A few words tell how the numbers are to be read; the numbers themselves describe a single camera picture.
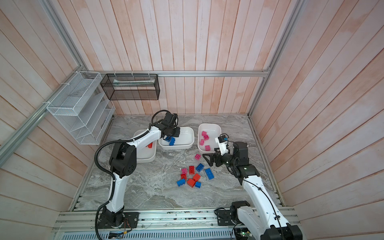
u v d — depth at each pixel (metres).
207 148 0.98
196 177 0.86
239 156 0.60
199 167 0.90
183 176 0.87
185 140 1.04
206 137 1.04
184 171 0.90
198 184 0.84
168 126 0.78
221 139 0.68
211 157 0.68
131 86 1.04
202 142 1.03
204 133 1.06
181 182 0.84
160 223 0.73
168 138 0.99
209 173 0.88
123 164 0.56
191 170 0.90
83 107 0.73
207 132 1.07
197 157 0.95
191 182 0.85
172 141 1.04
